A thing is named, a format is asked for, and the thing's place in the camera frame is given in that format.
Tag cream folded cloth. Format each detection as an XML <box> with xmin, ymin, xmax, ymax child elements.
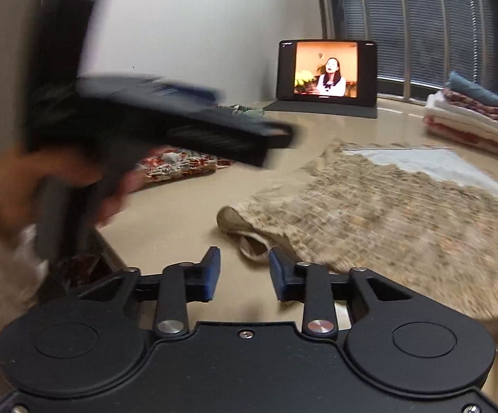
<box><xmin>423</xmin><ymin>114</ymin><xmax>498</xmax><ymax>149</ymax></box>

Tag window security bars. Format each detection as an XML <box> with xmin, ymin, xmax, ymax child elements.
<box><xmin>318</xmin><ymin>0</ymin><xmax>498</xmax><ymax>99</ymax></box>

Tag black tablet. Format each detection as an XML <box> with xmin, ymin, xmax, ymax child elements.
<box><xmin>277</xmin><ymin>40</ymin><xmax>379</xmax><ymax>108</ymax></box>

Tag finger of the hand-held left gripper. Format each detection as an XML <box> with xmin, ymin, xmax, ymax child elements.
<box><xmin>253</xmin><ymin>118</ymin><xmax>298</xmax><ymax>168</ymax></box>
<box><xmin>163</xmin><ymin>78</ymin><xmax>228</xmax><ymax>102</ymax></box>

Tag beige smocked dress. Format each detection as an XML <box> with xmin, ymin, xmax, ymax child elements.
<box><xmin>216</xmin><ymin>138</ymin><xmax>498</xmax><ymax>345</ymax></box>

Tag white folded cloth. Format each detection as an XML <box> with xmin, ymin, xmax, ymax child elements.
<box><xmin>425</xmin><ymin>92</ymin><xmax>498</xmax><ymax>138</ymax></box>

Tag person's left hand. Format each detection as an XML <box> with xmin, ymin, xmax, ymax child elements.
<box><xmin>0</xmin><ymin>146</ymin><xmax>135</xmax><ymax>233</ymax></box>

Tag teal folded knit cloth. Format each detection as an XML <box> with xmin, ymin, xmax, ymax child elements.
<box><xmin>447</xmin><ymin>71</ymin><xmax>498</xmax><ymax>115</ymax></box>

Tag maroon floral folded cloth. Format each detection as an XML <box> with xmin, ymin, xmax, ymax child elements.
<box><xmin>440</xmin><ymin>88</ymin><xmax>498</xmax><ymax>127</ymax></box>

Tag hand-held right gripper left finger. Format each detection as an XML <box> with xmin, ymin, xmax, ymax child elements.
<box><xmin>78</xmin><ymin>246</ymin><xmax>222</xmax><ymax>340</ymax></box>

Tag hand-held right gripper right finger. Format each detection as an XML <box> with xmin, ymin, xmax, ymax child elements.
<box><xmin>269</xmin><ymin>247</ymin><xmax>413</xmax><ymax>340</ymax></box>

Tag black tablet folio cover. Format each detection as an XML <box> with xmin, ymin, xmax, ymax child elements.
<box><xmin>264</xmin><ymin>100</ymin><xmax>379</xmax><ymax>119</ymax></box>

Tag red floral garment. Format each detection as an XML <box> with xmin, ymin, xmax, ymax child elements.
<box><xmin>51</xmin><ymin>148</ymin><xmax>237</xmax><ymax>287</ymax></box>

